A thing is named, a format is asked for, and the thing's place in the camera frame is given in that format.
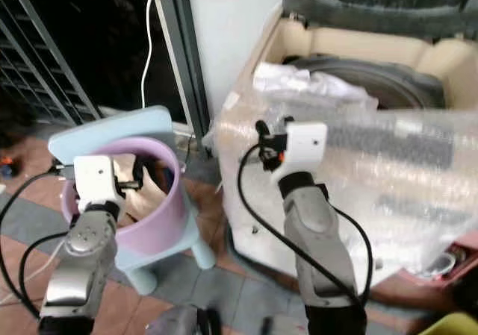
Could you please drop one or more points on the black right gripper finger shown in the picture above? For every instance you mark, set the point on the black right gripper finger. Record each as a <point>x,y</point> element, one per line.
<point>287,124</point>
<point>263,130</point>

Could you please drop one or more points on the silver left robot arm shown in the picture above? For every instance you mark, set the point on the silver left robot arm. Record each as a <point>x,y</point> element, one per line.
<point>78,245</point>

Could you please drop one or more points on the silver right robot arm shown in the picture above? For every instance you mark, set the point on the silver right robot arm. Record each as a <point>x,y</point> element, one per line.
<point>314,230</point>

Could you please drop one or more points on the cream top-load washing machine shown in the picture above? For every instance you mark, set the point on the cream top-load washing machine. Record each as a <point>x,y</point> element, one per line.
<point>269,245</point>

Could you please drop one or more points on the dark washing machine lid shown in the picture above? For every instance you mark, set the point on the dark washing machine lid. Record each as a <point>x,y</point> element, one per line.
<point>381,3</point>

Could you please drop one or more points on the beige garment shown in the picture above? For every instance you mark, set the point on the beige garment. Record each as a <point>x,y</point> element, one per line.
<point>153,197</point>

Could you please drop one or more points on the white cloth garment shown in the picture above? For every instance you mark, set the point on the white cloth garment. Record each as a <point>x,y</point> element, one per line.
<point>299,83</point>

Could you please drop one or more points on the purple plastic laundry basin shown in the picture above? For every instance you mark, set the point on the purple plastic laundry basin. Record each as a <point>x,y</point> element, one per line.
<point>164,223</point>

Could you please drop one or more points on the light blue plastic stool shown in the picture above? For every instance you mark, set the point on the light blue plastic stool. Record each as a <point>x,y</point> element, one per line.
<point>89,130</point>

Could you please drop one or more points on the clear bubble wrap sheet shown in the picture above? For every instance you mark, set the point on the clear bubble wrap sheet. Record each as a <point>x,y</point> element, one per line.
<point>403,171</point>

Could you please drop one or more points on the small orange blue object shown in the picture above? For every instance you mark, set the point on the small orange blue object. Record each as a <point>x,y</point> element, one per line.
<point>7,168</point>

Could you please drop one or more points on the grey metal grille gate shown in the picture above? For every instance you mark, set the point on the grey metal grille gate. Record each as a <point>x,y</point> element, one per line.
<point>37,59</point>

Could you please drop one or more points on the pink plastic tray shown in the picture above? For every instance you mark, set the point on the pink plastic tray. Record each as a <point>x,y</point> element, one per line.
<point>464,257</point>

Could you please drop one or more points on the yellow plastic container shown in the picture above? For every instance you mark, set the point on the yellow plastic container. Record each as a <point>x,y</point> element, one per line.
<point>452,326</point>

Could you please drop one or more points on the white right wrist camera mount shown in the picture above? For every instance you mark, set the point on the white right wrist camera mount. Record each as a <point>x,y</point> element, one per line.
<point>302,142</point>

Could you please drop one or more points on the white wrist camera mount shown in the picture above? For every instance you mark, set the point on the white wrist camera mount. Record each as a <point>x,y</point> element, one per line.
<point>97,174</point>
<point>302,142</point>

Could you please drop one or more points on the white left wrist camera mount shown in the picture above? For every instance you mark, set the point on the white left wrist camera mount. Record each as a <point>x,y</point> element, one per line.
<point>97,174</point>

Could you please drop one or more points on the grey metal door frame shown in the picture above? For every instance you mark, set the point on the grey metal door frame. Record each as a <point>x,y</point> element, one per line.
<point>190,59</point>

